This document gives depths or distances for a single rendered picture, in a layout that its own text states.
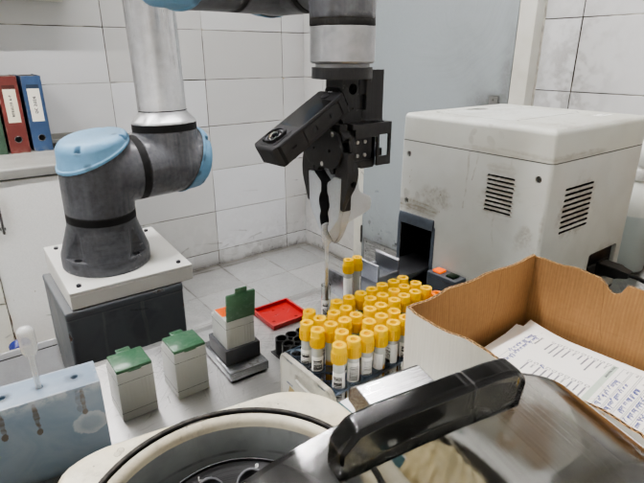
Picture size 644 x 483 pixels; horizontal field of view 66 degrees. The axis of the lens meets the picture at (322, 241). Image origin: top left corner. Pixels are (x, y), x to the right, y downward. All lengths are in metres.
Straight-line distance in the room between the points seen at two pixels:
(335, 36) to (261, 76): 2.65
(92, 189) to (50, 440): 0.45
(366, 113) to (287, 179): 2.79
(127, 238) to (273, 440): 0.58
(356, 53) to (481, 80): 1.78
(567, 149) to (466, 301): 0.27
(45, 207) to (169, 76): 1.37
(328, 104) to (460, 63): 1.86
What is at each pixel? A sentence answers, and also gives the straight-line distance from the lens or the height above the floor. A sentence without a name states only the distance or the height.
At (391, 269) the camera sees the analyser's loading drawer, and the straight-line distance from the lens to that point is 0.86.
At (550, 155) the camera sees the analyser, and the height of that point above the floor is 1.14.
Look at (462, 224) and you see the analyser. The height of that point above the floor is 1.01.
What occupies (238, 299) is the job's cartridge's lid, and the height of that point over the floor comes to 0.98.
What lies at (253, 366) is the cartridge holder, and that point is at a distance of 0.67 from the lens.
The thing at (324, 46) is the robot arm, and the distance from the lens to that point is 0.58.
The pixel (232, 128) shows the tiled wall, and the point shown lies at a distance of 3.14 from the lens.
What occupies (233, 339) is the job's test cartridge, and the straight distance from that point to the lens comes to 0.66.
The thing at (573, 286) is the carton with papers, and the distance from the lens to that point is 0.69.
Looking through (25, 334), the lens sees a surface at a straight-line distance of 0.52.
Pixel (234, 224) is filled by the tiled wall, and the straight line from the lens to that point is 3.26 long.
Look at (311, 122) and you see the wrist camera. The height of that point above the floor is 1.20.
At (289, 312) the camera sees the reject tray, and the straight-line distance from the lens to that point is 0.81.
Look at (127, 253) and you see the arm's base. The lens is 0.93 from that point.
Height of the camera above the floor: 1.27
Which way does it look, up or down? 20 degrees down
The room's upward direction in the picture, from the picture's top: straight up
